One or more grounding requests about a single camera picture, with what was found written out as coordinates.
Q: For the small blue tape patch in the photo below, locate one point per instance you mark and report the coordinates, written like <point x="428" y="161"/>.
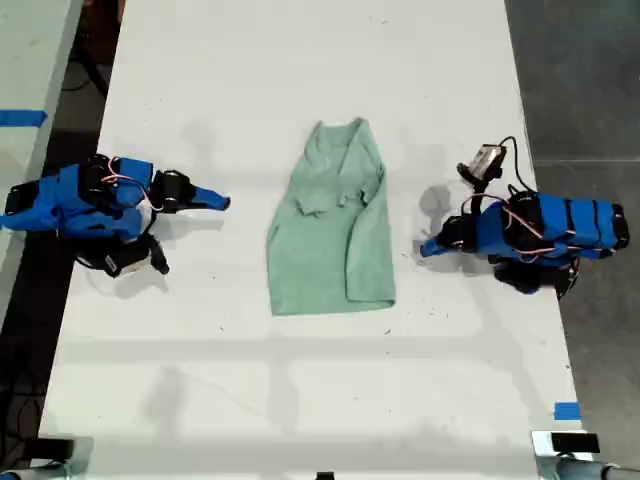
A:
<point x="567" y="411"/>

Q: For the white side table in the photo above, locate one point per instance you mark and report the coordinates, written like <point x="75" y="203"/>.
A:
<point x="25" y="60"/>

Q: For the long blue tape strip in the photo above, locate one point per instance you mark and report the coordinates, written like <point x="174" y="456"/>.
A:
<point x="22" y="117"/>

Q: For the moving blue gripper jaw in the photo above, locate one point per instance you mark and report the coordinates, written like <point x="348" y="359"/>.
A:
<point x="207" y="205"/>
<point x="437" y="252"/>

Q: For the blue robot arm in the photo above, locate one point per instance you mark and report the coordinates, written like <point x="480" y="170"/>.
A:
<point x="575" y="225"/>
<point x="75" y="200"/>

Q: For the pale green T-shirt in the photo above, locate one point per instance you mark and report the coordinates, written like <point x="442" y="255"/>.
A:
<point x="330" y="240"/>

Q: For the black camera box silver face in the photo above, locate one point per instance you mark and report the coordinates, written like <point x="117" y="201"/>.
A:
<point x="482" y="162"/>

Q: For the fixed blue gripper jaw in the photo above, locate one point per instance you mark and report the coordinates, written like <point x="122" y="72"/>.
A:
<point x="439" y="241"/>
<point x="212" y="195"/>

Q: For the black camera box white label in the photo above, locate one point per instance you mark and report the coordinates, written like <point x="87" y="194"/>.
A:
<point x="122" y="260"/>

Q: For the grey pipe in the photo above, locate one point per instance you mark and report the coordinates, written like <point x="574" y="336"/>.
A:
<point x="35" y="472"/>
<point x="582" y="469"/>

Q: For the grey metal bracket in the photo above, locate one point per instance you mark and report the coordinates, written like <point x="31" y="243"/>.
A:
<point x="541" y="442"/>

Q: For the black camera stalk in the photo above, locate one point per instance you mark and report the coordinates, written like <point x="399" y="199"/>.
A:
<point x="478" y="197"/>
<point x="161" y="257"/>

